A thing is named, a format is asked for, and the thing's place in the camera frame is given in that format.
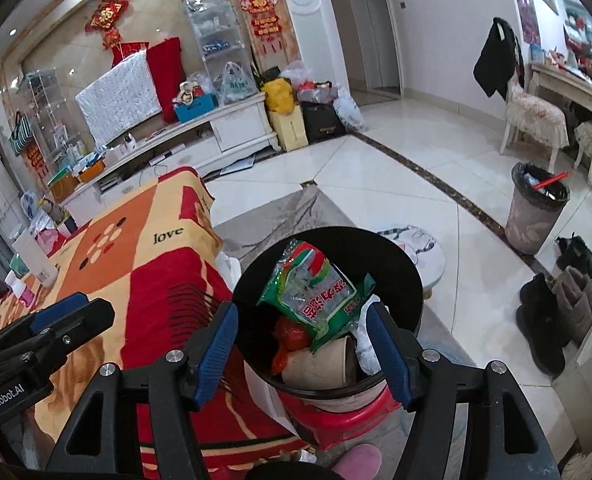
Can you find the black boots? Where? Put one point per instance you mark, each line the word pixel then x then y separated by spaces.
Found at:
pixel 541 325

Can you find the red plastic stool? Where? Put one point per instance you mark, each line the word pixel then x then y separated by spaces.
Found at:
pixel 336 420

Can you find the cat print stool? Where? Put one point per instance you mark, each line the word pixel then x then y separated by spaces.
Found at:
pixel 431 260

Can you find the grey patterned rug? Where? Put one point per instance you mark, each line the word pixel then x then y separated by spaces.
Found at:
pixel 276 210

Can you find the red plastic bag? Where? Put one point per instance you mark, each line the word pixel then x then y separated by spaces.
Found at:
pixel 291 335

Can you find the black jacket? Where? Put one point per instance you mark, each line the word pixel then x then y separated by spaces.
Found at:
pixel 493 60

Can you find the grey brown boots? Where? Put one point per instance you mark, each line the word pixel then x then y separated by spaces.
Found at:
pixel 578 305

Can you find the white TV cabinet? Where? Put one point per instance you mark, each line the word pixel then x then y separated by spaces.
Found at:
pixel 241 125

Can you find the green snack packet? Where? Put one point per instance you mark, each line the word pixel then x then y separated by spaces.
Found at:
pixel 311 290

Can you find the white desk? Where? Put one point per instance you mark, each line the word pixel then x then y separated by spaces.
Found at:
pixel 566 80

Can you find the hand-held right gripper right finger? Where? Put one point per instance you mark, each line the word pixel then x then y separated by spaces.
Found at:
pixel 391 355

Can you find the white bottle pink label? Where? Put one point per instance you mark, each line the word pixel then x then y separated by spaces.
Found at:
pixel 21 287

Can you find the blue white plastic bag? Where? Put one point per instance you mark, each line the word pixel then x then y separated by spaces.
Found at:
pixel 32 206

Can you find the TV under white cloth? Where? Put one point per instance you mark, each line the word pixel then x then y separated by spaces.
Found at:
pixel 121 97

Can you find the yellow bag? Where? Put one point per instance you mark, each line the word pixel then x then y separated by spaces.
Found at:
pixel 278 97

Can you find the white green plastic bag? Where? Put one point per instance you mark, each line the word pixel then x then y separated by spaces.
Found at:
pixel 237 85

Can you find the clear plastic bag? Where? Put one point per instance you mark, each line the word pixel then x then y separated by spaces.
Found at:
pixel 363 340

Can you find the patterned grey waste bin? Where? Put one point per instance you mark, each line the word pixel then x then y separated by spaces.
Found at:
pixel 528 225

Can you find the beige paper bag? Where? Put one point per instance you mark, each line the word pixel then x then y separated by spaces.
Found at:
pixel 288 130

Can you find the black trash bin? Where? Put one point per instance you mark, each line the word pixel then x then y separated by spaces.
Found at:
pixel 401 280

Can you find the pink slipper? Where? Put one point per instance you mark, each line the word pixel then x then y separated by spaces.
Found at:
pixel 358 462

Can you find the tall clear acrylic shelf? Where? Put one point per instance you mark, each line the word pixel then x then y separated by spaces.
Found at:
pixel 216 20

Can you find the blue storage box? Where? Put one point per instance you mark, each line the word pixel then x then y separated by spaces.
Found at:
pixel 196 109

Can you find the black shoe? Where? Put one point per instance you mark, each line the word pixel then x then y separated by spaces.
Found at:
pixel 576 257

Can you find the beige paper cup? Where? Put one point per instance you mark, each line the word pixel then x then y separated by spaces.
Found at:
pixel 316 365

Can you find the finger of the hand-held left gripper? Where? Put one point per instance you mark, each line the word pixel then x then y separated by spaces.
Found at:
pixel 76 330
pixel 58 312

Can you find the striped hanging bag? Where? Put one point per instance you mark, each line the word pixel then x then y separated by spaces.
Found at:
pixel 21 135

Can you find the red knot wall decoration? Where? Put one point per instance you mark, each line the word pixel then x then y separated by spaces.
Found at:
pixel 107 17
pixel 261 5

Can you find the grey bag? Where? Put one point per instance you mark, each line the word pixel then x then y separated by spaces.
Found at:
pixel 316 92

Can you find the small clear acrylic shelf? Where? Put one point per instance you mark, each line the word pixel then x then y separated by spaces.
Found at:
pixel 46 110

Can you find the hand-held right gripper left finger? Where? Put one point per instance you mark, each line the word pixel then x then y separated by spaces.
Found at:
pixel 216 350

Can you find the orange box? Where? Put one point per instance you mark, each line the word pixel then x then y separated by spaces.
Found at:
pixel 92 172

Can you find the printed blanket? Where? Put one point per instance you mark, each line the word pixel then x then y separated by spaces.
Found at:
pixel 126 270

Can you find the black paper bag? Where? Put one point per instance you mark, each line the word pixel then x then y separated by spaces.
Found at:
pixel 323 125

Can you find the red cloth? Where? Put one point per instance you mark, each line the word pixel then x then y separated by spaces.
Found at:
pixel 168 80

